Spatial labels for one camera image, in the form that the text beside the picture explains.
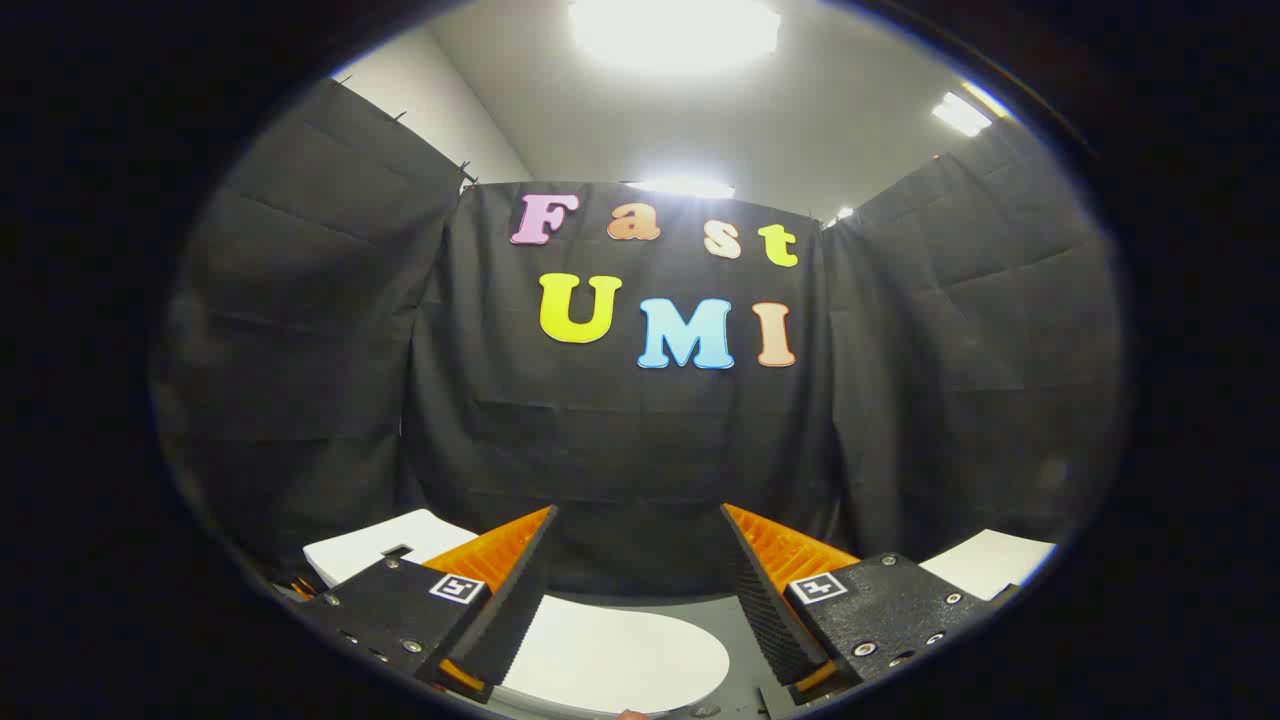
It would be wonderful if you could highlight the large ceiling light panel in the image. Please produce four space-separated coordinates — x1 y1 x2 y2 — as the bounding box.
568 0 783 73

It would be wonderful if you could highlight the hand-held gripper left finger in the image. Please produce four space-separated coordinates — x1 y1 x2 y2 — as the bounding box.
290 505 559 704

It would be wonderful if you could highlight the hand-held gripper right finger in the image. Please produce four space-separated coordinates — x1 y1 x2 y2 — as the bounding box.
720 503 993 707

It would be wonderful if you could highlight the white board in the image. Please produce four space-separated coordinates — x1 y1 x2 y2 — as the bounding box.
918 529 1058 602

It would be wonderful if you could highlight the white toilet tank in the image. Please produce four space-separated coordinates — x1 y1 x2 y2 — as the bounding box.
303 509 479 589

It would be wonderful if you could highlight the black backdrop cloth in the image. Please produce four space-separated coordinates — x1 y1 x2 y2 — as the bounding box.
150 78 1126 601

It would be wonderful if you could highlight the white toilet lid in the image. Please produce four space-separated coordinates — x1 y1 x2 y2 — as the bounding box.
497 594 732 717

